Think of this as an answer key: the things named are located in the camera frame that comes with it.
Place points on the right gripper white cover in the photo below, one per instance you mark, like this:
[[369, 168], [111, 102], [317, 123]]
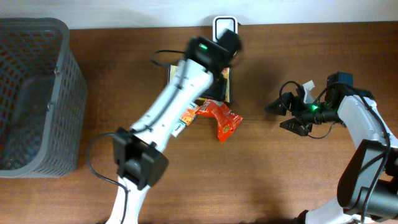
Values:
[[298, 101]]

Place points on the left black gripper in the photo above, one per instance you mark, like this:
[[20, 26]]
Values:
[[216, 90]]

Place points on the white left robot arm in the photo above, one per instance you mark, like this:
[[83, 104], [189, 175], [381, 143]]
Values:
[[138, 151]]

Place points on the small orange packet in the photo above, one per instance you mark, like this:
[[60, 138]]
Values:
[[189, 114]]

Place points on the grey plastic mesh basket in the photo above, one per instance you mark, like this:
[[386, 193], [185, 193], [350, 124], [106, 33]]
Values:
[[43, 99]]

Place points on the red snack bag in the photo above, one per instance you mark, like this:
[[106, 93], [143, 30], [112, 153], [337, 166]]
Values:
[[227, 120]]

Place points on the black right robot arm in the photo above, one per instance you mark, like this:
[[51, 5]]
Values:
[[367, 189]]

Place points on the small green tissue pack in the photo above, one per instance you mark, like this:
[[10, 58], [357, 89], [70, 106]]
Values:
[[178, 128]]

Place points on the white barcode scanner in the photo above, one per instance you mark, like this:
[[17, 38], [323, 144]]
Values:
[[224, 25]]

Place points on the beige wet wipes pack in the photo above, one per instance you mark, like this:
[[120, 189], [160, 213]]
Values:
[[226, 74]]

